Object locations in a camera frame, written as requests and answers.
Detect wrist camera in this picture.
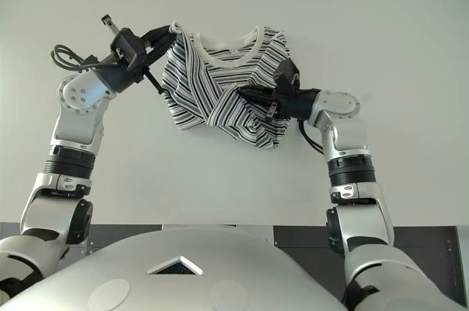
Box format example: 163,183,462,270
109,27,148,74
273,60,302,96

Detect striped T-shirt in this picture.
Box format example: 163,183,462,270
160,21,295,151

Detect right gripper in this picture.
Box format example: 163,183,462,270
265,87,320,121

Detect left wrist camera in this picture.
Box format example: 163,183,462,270
109,27,148,74

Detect black cable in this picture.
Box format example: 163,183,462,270
298,119,325,154
50,44,119,71

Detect robot body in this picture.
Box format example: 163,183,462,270
0,224,467,311

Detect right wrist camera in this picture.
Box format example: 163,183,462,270
273,60,302,96

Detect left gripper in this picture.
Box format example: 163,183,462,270
95,14,178,96

